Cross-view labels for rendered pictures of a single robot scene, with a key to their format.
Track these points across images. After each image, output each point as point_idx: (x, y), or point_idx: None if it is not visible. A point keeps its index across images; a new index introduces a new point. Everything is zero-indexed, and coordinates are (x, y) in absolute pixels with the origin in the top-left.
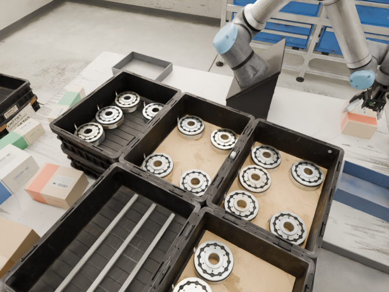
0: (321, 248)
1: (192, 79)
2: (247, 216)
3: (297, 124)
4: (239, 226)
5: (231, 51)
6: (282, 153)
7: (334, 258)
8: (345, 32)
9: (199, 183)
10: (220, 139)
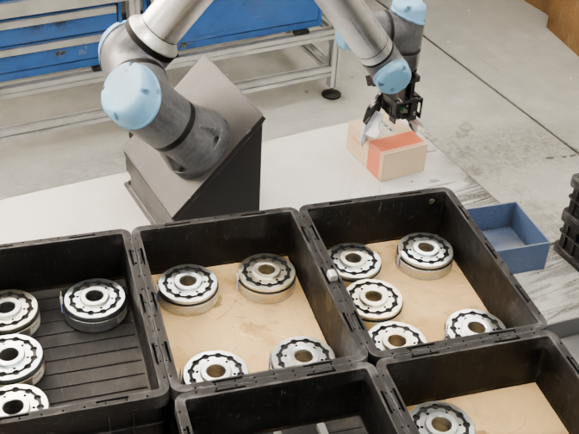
0: None
1: (28, 220)
2: None
3: (308, 203)
4: (443, 352)
5: (162, 114)
6: None
7: None
8: (352, 15)
9: (314, 354)
10: (265, 275)
